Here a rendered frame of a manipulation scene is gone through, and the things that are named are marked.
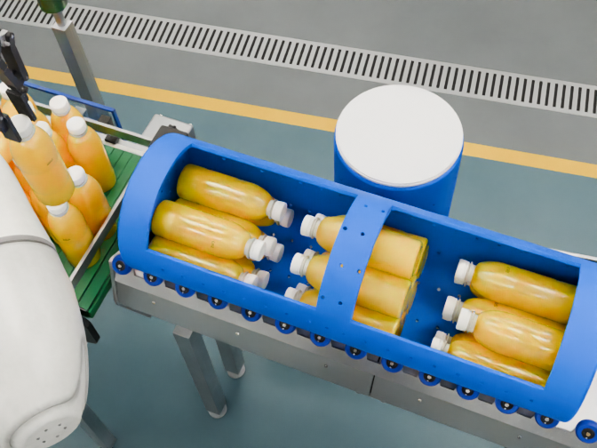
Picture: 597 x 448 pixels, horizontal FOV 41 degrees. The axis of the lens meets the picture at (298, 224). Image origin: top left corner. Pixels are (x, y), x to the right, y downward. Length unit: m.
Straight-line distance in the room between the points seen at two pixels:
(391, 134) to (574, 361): 0.66
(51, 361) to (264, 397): 1.87
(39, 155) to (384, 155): 0.72
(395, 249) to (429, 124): 0.45
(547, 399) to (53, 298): 0.90
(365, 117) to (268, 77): 1.51
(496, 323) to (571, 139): 1.83
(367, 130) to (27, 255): 1.10
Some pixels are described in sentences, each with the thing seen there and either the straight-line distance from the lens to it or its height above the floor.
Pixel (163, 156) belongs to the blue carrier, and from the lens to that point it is 1.52.
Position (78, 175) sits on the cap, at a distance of 1.68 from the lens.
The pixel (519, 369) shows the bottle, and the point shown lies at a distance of 1.45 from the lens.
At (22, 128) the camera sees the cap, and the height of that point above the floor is 1.41.
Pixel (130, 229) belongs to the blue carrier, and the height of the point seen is 1.17.
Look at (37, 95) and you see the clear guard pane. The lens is 2.13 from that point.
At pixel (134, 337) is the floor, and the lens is 2.72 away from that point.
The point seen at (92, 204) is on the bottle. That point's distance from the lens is 1.72.
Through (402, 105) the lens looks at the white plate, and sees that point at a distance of 1.81.
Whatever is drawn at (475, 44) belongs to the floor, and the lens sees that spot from 3.41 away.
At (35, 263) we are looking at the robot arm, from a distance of 0.79.
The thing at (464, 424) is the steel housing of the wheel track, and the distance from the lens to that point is 1.66.
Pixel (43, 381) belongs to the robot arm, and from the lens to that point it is 0.74.
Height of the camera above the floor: 2.43
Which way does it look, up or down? 59 degrees down
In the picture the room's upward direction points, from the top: 5 degrees counter-clockwise
